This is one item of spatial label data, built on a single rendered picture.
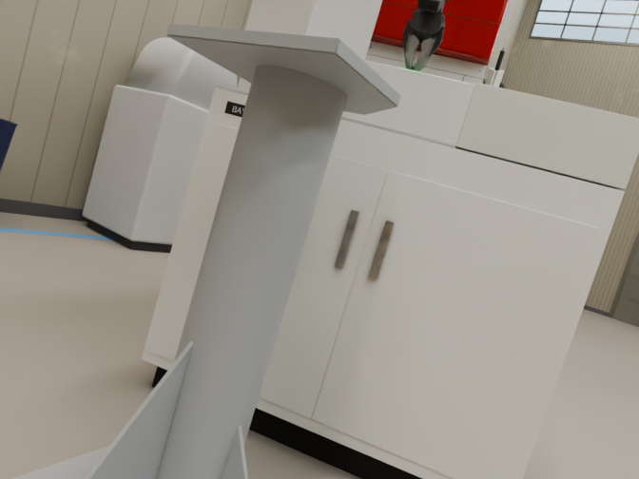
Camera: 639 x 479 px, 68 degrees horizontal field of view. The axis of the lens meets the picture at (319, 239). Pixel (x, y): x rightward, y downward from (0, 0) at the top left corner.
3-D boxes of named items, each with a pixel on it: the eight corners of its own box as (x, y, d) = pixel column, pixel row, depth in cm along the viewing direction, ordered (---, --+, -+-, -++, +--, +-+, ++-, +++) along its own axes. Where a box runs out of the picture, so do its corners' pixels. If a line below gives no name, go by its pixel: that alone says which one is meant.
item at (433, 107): (250, 100, 127) (264, 48, 126) (455, 153, 114) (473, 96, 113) (235, 90, 118) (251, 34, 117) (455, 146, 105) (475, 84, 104)
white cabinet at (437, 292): (232, 337, 187) (290, 135, 180) (476, 432, 165) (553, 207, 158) (128, 389, 125) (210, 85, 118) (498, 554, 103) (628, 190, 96)
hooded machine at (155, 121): (159, 233, 368) (204, 60, 357) (214, 257, 337) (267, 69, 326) (74, 223, 309) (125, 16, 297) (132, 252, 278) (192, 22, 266)
